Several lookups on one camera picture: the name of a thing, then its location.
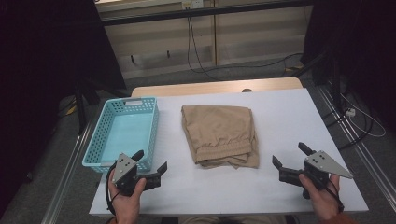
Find black floor cables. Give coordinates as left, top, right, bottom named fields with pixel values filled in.
left=321, top=106, right=375, bottom=151

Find person's left hand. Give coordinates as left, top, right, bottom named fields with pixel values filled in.
left=108, top=169, right=148, bottom=224

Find white wall socket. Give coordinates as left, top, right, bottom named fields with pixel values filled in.
left=181, top=0, right=205, bottom=10

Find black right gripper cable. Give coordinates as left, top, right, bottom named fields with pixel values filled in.
left=323, top=178, right=346, bottom=215

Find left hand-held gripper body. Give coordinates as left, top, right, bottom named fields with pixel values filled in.
left=111, top=152, right=163, bottom=198

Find khaki pants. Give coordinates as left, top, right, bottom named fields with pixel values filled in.
left=180, top=105, right=261, bottom=170

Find white floor cable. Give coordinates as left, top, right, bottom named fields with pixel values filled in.
left=339, top=92, right=388, bottom=138

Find light blue plastic basket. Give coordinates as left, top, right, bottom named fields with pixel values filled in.
left=81, top=96, right=161, bottom=175

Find black wall cable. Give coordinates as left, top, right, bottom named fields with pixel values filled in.
left=189, top=7, right=304, bottom=76
left=186, top=7, right=220, bottom=81

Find black curtain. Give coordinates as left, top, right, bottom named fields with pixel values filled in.
left=0, top=0, right=128, bottom=218
left=302, top=0, right=396, bottom=133

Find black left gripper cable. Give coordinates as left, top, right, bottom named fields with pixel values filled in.
left=105, top=161, right=121, bottom=217

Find black metal stand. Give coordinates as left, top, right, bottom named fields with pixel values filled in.
left=72, top=77, right=133, bottom=136
left=290, top=49, right=345, bottom=108

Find aluminium floor rail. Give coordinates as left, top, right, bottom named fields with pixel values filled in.
left=41, top=120, right=95, bottom=224
left=317, top=84, right=396, bottom=213

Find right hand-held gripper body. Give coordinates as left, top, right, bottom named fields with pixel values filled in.
left=278, top=150, right=354, bottom=200

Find white table cover board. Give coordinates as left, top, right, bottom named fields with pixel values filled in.
left=89, top=88, right=370, bottom=217

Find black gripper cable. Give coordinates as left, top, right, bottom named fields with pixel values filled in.
left=105, top=161, right=121, bottom=217
left=323, top=178, right=346, bottom=215

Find person's right hand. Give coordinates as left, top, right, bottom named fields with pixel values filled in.
left=298, top=173, right=344, bottom=222

